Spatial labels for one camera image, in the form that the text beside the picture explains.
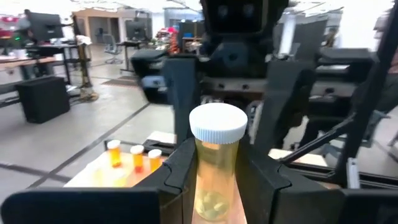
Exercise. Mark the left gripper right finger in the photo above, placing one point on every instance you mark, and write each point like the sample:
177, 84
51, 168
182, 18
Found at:
311, 205

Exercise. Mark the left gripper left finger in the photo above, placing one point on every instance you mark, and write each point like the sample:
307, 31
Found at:
93, 208

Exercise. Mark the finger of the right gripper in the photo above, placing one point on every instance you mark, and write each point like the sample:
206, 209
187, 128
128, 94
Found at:
183, 93
286, 93

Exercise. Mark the amber pill bottle white cap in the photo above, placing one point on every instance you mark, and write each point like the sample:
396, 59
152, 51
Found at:
115, 157

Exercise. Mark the orange pill bottle white cap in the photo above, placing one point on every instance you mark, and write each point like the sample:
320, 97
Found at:
137, 163

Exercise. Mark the golden yellow pill bottle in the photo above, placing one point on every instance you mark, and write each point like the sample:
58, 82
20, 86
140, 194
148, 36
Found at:
154, 165

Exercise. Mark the yellow pill bottle white cap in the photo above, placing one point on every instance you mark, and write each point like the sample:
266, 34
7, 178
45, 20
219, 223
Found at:
217, 174

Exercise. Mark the black computer monitor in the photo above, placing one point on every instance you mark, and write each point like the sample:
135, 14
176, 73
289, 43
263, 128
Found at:
136, 30
46, 26

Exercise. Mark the person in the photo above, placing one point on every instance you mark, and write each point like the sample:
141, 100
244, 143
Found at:
394, 62

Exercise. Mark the black box on floor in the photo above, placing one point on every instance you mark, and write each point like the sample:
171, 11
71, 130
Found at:
43, 99

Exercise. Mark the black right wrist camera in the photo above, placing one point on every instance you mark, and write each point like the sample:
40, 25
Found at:
239, 15

